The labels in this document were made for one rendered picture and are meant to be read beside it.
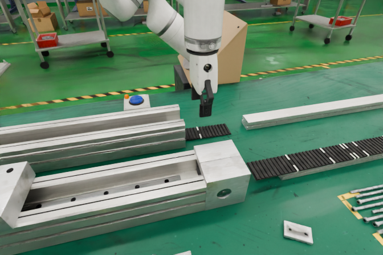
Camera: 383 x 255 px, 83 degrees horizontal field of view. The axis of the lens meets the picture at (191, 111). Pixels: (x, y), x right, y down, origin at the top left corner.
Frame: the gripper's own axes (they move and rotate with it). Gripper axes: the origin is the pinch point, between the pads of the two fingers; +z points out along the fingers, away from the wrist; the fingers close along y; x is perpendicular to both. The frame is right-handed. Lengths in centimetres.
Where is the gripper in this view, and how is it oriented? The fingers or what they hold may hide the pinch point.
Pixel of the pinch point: (200, 103)
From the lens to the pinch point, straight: 59.3
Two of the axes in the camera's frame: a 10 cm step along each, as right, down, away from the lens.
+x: -9.7, 1.4, -1.9
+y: -2.4, -5.6, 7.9
